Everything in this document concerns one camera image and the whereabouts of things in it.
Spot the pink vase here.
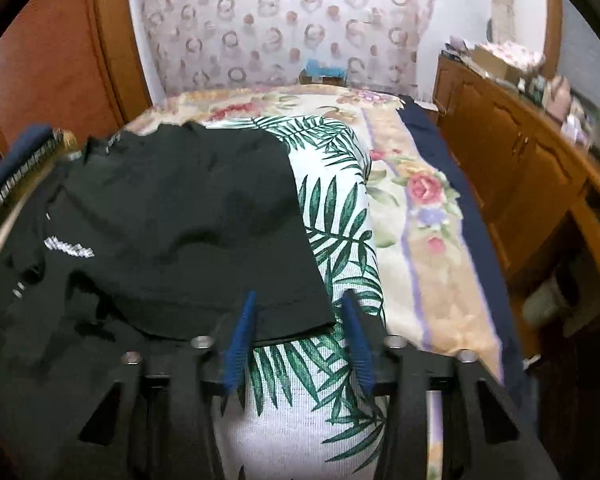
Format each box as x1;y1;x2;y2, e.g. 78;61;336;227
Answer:
547;75;573;123

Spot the navy folded cloth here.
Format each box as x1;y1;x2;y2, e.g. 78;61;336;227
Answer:
0;124;56;211

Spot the palm leaf print pillow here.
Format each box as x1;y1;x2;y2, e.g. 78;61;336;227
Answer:
200;115;396;480

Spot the curved wooden window frame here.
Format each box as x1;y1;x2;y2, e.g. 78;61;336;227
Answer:
544;0;565;63

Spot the small brown box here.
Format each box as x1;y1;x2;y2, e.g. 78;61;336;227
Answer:
299;72;348;86

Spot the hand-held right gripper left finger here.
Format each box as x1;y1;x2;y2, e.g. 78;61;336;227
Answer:
45;290;259;480

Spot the white bundle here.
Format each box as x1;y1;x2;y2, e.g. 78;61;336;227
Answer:
522;275;581;331

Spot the wooden louvred wardrobe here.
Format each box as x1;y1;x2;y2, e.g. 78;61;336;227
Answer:
0;0;153;161

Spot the wooden sideboard cabinet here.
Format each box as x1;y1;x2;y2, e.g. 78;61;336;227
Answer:
432;52;600;321

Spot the floral blanket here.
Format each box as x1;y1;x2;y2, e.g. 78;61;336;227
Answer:
125;85;506;480

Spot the grey window blind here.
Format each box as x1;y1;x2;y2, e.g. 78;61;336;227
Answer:
560;5;600;96

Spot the black shirt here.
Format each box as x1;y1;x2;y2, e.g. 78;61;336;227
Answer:
0;121;337;461

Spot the grey striped woven cloth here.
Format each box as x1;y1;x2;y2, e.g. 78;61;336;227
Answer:
0;130;78;241

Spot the navy bed sheet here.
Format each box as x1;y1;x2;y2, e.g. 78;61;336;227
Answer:
397;94;536;411

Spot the red and white floral cloth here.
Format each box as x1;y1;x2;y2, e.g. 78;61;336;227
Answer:
475;40;547;70

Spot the ring patterned curtain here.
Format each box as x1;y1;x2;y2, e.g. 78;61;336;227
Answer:
127;0;438;103

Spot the blue plastic packet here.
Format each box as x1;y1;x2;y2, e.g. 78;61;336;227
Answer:
302;58;348;77

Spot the cardboard box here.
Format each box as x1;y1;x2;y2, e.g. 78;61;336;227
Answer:
472;47;523;81

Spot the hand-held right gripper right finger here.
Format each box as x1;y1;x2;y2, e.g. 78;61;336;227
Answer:
340;290;547;480

